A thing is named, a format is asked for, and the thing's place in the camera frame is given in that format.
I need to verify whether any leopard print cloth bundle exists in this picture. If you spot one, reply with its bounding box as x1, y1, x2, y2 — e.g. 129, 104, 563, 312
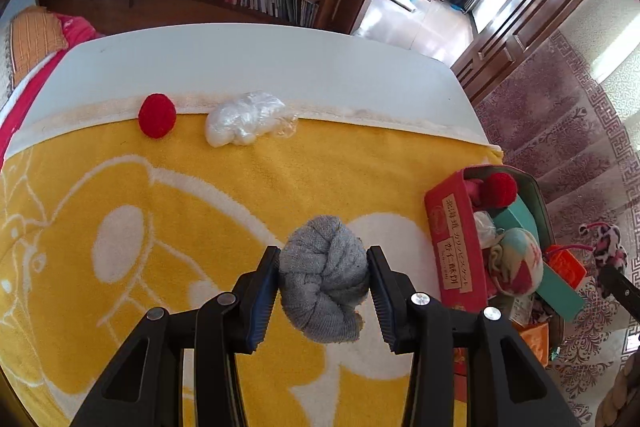
579, 222, 628, 278

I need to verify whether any clear plastic bag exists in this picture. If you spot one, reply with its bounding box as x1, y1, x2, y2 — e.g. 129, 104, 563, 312
205, 91, 299, 148

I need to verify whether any small orange box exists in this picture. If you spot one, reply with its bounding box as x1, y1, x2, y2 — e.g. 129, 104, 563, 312
544, 244, 588, 290

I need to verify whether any white gauze bandage roll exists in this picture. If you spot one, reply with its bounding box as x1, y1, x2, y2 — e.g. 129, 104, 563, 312
472, 211, 506, 250

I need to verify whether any grey sock ball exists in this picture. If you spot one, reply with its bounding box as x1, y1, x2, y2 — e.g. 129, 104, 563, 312
278, 215, 371, 343

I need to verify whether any red tin box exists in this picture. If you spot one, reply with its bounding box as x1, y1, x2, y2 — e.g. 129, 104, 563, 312
424, 164, 568, 380

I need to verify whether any yellow white patterned towel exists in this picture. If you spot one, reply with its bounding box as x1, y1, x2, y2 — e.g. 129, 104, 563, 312
0, 99, 503, 427

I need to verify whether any red blanket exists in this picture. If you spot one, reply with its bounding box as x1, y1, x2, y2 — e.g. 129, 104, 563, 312
0, 12, 106, 158

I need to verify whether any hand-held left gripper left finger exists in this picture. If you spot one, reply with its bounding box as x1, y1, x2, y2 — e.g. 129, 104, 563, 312
72, 246, 282, 427

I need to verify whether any orange embossed toy cube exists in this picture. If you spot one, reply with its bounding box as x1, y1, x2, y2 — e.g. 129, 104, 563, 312
517, 322, 551, 363

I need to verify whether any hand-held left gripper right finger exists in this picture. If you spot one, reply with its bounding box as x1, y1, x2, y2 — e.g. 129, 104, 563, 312
366, 244, 576, 427

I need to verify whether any yellow green medicine box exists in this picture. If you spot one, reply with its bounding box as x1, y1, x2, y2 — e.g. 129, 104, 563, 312
505, 294, 538, 325

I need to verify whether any orange checked pillow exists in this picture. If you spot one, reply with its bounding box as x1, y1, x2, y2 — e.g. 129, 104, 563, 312
9, 6, 68, 88

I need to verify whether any pink foam hair curler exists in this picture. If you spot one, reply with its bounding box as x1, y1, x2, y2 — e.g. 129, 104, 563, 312
465, 177, 486, 208

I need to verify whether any wooden sliding door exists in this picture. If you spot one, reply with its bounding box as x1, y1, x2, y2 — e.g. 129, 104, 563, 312
450, 0, 613, 105

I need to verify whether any red pom-pom ball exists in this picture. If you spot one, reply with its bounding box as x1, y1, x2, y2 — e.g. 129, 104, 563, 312
480, 172, 518, 209
138, 93, 177, 139

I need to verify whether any patchwork sock ball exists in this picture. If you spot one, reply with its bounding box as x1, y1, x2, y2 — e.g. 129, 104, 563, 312
482, 227, 544, 298

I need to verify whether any person's right hand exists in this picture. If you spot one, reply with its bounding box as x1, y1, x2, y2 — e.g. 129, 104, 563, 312
595, 354, 640, 427

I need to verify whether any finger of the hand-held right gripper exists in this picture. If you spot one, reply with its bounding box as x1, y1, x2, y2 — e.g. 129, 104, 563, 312
597, 264, 640, 323

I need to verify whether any large teal box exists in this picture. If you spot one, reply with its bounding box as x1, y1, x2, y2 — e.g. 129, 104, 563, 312
492, 197, 587, 322

